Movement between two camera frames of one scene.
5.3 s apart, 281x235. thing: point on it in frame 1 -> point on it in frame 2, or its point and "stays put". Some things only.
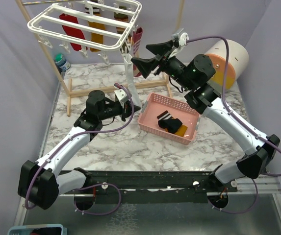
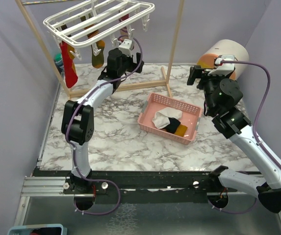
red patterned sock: [71, 31] -> [70, 78]
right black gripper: [146, 65] -> [196, 72]
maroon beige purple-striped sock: [137, 35] -> [123, 31]
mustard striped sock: [95, 37] -> [71, 48]
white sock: [133, 90] -> [161, 118]
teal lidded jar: [62, 64] stays put
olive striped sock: [122, 17] -> [97, 61]
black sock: [165, 120] stays put
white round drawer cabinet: [238, 62] stays put
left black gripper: [126, 110] -> [132, 65]
